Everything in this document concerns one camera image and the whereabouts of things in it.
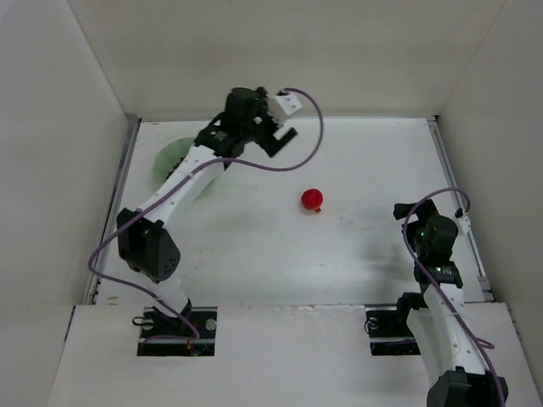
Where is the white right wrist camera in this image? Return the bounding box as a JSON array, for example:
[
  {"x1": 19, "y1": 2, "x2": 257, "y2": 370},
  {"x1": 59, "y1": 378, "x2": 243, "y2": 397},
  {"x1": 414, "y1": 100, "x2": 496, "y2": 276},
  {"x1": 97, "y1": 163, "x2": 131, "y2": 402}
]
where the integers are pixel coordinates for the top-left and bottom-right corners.
[{"x1": 454, "y1": 208, "x2": 471, "y2": 235}]

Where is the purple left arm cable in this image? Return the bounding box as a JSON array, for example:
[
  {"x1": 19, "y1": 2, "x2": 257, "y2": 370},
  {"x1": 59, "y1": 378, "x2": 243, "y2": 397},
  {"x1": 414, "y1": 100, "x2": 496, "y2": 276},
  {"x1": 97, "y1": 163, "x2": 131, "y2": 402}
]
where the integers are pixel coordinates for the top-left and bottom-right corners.
[{"x1": 87, "y1": 86, "x2": 324, "y2": 340}]

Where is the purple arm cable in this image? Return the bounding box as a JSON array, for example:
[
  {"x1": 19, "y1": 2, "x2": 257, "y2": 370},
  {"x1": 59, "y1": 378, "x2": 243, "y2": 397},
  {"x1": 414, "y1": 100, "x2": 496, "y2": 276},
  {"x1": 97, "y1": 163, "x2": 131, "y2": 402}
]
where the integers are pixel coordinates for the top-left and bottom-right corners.
[
  {"x1": 87, "y1": 86, "x2": 324, "y2": 340},
  {"x1": 402, "y1": 187, "x2": 508, "y2": 407}
]

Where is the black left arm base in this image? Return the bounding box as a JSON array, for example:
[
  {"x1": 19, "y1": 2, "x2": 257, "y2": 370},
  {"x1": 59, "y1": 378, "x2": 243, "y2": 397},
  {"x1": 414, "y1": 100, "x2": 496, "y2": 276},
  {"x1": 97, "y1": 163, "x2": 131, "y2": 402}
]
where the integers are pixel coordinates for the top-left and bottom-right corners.
[{"x1": 132, "y1": 307, "x2": 218, "y2": 357}]

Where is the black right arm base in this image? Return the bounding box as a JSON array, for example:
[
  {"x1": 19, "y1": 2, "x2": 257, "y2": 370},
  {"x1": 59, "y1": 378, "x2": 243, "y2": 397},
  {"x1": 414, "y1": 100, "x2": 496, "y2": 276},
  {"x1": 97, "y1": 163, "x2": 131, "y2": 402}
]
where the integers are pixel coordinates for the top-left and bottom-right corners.
[{"x1": 364, "y1": 307, "x2": 420, "y2": 356}]

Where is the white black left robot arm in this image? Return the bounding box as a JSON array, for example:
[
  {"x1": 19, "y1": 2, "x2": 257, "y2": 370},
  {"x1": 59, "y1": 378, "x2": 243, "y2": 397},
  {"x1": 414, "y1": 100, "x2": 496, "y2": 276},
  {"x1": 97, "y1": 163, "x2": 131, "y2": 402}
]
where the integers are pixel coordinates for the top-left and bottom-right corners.
[{"x1": 116, "y1": 87, "x2": 302, "y2": 316}]

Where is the red fake pomegranate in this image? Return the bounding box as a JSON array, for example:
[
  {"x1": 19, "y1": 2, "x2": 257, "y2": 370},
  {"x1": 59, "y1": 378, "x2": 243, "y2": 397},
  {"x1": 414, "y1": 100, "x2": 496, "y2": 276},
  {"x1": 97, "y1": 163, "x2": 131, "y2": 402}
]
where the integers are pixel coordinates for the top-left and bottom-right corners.
[{"x1": 300, "y1": 188, "x2": 323, "y2": 213}]

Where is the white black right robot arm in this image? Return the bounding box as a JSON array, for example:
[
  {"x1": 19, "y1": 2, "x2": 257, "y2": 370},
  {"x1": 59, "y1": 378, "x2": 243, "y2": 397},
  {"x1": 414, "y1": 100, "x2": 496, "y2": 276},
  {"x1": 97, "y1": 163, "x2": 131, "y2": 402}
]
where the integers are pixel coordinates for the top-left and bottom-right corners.
[{"x1": 393, "y1": 199, "x2": 508, "y2": 406}]

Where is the green glass fruit bowl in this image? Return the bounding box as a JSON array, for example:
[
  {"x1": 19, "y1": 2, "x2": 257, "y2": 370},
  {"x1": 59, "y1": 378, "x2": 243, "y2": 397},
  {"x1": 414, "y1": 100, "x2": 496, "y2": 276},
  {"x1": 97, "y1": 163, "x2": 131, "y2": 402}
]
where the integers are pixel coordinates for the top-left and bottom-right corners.
[{"x1": 152, "y1": 137, "x2": 194, "y2": 196}]

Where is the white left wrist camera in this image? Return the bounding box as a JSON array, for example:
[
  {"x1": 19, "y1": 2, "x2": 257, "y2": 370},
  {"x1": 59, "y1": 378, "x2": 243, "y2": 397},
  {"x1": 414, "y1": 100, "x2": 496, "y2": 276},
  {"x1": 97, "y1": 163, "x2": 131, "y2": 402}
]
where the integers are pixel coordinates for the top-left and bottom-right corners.
[{"x1": 268, "y1": 91, "x2": 302, "y2": 124}]

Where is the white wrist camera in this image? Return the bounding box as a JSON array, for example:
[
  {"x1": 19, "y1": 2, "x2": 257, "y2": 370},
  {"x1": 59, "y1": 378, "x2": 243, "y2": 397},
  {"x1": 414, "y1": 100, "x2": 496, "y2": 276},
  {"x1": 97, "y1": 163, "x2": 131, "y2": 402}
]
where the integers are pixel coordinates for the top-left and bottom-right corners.
[
  {"x1": 268, "y1": 91, "x2": 302, "y2": 124},
  {"x1": 454, "y1": 208, "x2": 471, "y2": 235}
]

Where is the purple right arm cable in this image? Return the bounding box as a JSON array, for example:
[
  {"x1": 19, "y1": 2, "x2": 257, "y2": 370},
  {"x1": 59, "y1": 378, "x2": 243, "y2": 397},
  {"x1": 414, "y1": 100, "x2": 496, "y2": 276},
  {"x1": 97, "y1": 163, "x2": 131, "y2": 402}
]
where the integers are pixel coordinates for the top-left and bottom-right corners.
[{"x1": 402, "y1": 187, "x2": 508, "y2": 407}]

